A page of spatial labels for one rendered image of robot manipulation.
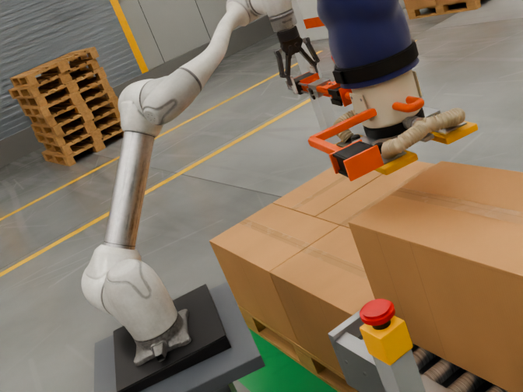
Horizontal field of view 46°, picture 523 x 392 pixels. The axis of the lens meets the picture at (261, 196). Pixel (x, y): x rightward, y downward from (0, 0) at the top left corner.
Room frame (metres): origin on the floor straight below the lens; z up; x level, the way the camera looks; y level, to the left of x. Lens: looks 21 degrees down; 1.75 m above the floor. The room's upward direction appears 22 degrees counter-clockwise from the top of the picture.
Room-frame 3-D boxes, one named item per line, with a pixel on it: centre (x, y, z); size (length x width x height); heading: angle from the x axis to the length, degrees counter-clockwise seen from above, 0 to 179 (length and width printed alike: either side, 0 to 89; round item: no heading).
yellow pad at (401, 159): (1.63, -0.33, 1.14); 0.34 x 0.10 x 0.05; 11
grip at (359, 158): (1.30, -0.23, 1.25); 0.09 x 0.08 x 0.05; 101
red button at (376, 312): (1.04, -0.13, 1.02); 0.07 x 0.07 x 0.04
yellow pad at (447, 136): (1.66, -0.52, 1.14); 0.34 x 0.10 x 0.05; 11
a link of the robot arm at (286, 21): (2.23, -0.30, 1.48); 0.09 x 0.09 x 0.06
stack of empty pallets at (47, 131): (9.15, 2.10, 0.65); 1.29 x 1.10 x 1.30; 27
